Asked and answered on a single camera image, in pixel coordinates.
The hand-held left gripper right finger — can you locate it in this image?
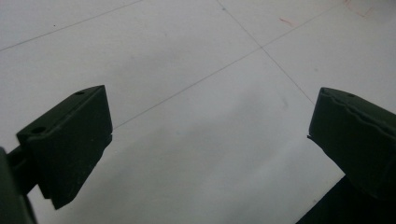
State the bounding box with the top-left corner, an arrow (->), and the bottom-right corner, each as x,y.
307,87 -> 396,202

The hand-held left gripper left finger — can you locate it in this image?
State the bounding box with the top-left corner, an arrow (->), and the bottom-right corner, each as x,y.
7,85 -> 114,211

